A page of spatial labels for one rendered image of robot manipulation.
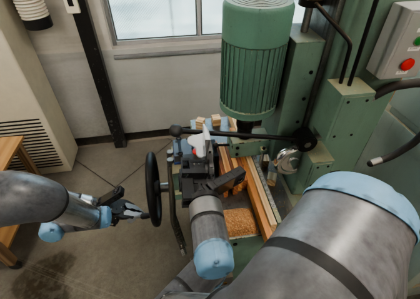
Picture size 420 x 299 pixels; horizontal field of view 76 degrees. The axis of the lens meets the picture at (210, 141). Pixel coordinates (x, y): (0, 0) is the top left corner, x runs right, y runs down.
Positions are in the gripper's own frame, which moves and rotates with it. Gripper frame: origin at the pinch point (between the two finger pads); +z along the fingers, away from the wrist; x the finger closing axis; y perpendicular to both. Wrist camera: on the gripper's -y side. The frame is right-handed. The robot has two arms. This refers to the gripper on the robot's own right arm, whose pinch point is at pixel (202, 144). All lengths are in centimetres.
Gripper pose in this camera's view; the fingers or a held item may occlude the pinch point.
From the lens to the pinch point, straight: 76.4
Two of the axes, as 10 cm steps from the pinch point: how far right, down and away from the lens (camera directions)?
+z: -1.6, -6.7, 7.3
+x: -1.7, 7.4, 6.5
